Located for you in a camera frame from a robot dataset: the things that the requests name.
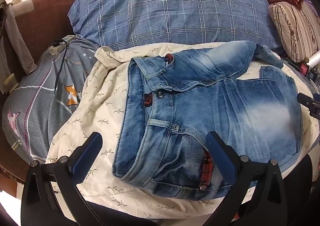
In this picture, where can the blue denim jeans pants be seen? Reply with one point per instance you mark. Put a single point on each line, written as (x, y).
(200, 105)

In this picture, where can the cream leaf print blanket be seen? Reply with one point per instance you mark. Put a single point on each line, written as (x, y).
(100, 105)

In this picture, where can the white roll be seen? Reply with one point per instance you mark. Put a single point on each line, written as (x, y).
(315, 60)

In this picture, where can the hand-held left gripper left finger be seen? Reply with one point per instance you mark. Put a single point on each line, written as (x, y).
(85, 157)

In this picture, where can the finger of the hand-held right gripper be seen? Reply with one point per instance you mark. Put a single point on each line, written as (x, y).
(311, 107)

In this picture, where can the beige striped pillow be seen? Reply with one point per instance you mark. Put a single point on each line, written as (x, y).
(292, 28)

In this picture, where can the blue plaid pillow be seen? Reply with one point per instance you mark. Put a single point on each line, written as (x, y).
(162, 15)

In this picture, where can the white power strip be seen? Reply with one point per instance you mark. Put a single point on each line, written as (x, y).
(56, 48)

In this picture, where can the small red box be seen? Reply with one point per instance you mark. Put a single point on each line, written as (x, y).
(304, 67)

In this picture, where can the grey hanging cloth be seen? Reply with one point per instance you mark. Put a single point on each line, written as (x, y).
(20, 45)

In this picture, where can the person's dark clothing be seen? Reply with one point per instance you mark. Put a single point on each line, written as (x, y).
(297, 191)

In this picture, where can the brown armchair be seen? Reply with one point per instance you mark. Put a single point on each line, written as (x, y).
(45, 15)

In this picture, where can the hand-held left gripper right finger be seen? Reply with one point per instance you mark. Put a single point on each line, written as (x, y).
(218, 152)

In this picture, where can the grey star print quilt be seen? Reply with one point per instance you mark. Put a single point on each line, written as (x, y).
(37, 110)

